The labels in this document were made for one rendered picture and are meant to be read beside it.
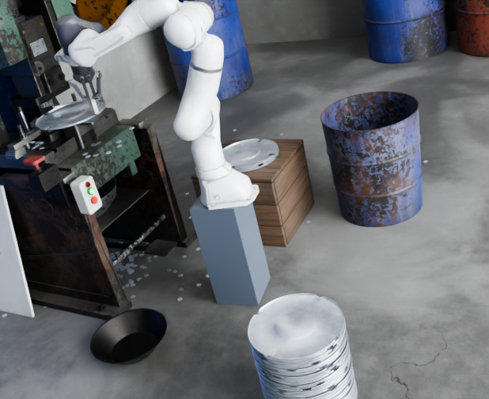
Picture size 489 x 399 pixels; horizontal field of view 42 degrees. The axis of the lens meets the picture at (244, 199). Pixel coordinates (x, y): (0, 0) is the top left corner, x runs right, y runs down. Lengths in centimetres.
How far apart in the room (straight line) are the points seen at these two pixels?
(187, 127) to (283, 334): 76
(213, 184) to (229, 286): 45
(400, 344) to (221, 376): 62
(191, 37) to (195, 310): 111
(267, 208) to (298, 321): 91
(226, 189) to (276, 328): 61
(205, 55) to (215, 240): 71
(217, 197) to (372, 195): 77
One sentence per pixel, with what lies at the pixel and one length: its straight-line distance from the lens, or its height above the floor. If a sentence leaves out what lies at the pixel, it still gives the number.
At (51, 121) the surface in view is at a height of 78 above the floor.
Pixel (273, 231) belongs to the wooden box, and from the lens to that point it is 281.
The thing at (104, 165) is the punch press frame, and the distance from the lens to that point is 267.
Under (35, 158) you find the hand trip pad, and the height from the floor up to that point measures 76.
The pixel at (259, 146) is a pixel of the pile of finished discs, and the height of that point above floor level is 37.
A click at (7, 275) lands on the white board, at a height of 19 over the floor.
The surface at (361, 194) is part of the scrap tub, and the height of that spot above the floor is 17.
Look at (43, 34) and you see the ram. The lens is 268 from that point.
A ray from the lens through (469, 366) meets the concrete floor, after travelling 220.
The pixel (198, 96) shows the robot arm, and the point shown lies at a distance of 217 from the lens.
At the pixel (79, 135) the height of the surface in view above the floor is 71.
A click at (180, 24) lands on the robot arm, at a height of 113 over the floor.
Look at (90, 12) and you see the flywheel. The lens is 292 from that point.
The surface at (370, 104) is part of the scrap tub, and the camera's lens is 303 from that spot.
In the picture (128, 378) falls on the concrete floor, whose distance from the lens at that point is 244.
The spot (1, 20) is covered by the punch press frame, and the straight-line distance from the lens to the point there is 250.
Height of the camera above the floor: 155
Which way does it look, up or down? 28 degrees down
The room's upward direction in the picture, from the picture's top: 14 degrees counter-clockwise
